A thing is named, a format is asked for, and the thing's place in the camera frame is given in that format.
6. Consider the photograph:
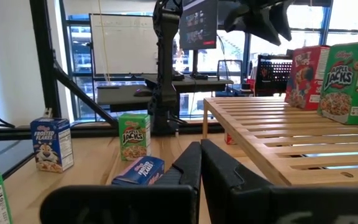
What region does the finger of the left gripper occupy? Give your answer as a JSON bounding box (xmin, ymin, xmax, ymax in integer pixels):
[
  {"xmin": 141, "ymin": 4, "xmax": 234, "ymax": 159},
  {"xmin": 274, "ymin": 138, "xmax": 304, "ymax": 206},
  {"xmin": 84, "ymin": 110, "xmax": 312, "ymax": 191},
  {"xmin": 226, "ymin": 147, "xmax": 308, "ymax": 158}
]
[
  {"xmin": 270, "ymin": 0, "xmax": 293, "ymax": 42},
  {"xmin": 224, "ymin": 6, "xmax": 282, "ymax": 47}
]

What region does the white whiteboard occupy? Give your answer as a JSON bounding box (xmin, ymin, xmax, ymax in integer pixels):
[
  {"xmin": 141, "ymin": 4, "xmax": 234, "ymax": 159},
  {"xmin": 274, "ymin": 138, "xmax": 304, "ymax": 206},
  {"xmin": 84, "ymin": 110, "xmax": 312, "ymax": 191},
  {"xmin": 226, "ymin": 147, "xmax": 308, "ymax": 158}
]
[{"xmin": 89, "ymin": 12, "xmax": 159, "ymax": 77}]

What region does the dark monitor with red button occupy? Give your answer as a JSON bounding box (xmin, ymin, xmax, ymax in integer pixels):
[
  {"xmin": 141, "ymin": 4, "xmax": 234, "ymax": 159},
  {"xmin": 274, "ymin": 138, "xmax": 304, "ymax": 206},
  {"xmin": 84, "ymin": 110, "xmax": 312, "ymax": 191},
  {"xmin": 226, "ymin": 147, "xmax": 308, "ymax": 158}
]
[{"xmin": 178, "ymin": 0, "xmax": 219, "ymax": 51}]

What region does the blue Frosted Flakes cereal box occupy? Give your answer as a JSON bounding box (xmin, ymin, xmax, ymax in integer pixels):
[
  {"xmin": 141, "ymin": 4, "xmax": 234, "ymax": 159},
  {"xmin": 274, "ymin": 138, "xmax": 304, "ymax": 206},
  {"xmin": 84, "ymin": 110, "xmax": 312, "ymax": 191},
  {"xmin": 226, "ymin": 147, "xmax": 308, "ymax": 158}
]
[
  {"xmin": 30, "ymin": 117, "xmax": 75, "ymax": 174},
  {"xmin": 111, "ymin": 156, "xmax": 166, "ymax": 187}
]

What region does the mesh office chair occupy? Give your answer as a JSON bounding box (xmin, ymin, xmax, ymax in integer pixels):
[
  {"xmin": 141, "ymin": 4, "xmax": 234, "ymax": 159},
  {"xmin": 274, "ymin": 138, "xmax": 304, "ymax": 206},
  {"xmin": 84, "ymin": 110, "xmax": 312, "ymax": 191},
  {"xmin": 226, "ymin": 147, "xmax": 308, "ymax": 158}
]
[{"xmin": 217, "ymin": 59, "xmax": 244, "ymax": 91}]

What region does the grey desk top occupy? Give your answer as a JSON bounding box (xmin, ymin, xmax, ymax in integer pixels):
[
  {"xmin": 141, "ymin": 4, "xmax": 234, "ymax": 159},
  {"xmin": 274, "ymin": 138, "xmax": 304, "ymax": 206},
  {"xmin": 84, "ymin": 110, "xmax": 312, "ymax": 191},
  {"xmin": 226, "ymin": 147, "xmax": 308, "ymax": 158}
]
[
  {"xmin": 96, "ymin": 84, "xmax": 180, "ymax": 113},
  {"xmin": 141, "ymin": 73, "xmax": 235, "ymax": 94}
]

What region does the black computer mouse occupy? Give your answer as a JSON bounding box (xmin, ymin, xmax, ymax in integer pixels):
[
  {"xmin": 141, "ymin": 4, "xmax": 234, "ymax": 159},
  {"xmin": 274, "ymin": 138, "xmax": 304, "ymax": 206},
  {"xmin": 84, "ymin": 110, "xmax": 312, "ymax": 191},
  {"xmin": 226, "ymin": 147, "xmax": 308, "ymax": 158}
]
[{"xmin": 133, "ymin": 88, "xmax": 154, "ymax": 98}]

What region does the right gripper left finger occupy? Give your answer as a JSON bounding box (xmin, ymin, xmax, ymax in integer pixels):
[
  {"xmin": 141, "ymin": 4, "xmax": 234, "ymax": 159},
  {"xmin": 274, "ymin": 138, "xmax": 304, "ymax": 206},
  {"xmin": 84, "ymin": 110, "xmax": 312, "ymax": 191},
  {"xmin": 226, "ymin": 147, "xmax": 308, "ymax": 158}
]
[{"xmin": 39, "ymin": 141, "xmax": 202, "ymax": 224}]

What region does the black perforated crate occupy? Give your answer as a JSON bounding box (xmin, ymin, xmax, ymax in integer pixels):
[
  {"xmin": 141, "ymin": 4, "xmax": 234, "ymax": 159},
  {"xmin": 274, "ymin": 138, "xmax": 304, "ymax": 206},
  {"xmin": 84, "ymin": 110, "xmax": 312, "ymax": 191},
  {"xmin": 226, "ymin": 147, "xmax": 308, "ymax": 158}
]
[{"xmin": 254, "ymin": 54, "xmax": 293, "ymax": 97}]

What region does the light wooden slatted shelf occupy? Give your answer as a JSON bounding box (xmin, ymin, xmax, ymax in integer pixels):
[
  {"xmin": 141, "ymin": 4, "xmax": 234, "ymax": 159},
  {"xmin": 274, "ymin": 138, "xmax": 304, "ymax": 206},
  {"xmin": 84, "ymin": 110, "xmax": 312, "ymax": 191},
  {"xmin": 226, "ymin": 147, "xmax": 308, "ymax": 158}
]
[{"xmin": 202, "ymin": 95, "xmax": 358, "ymax": 187}]

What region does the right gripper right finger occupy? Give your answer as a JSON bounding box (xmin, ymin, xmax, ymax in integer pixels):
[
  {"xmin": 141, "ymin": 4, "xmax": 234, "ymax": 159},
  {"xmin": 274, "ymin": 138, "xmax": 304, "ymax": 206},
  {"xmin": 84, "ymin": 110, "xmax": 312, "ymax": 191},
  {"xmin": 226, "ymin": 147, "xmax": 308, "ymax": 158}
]
[{"xmin": 201, "ymin": 139, "xmax": 358, "ymax": 224}]

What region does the black aluminium rig frame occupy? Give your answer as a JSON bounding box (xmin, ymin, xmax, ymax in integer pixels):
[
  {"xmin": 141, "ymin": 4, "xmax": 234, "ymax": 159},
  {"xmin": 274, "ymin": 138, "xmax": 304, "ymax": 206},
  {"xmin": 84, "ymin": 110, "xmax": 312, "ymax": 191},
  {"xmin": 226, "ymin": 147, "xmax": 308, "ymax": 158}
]
[{"xmin": 29, "ymin": 0, "xmax": 226, "ymax": 141}]

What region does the yellow cable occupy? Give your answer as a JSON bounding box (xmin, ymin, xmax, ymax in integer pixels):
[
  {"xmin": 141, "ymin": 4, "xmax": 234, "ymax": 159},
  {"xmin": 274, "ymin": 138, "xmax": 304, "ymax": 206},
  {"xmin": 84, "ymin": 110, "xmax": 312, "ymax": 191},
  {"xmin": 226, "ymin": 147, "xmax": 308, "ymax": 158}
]
[{"xmin": 97, "ymin": 0, "xmax": 112, "ymax": 84}]

